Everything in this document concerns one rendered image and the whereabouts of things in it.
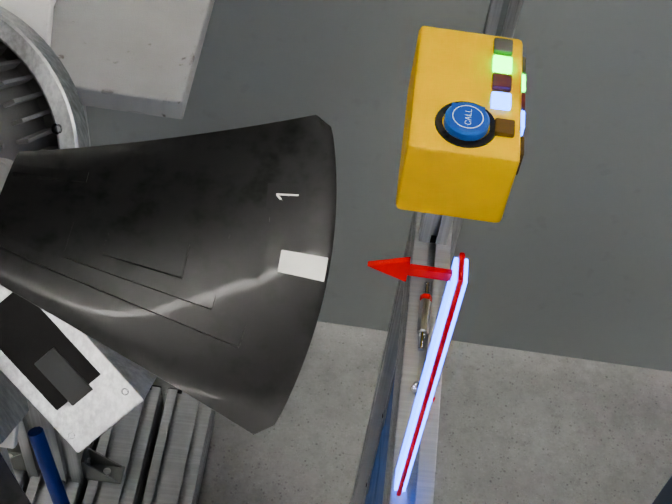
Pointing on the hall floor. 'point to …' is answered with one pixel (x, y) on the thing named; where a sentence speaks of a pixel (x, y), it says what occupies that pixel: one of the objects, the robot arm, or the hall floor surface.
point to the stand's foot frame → (185, 484)
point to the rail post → (379, 398)
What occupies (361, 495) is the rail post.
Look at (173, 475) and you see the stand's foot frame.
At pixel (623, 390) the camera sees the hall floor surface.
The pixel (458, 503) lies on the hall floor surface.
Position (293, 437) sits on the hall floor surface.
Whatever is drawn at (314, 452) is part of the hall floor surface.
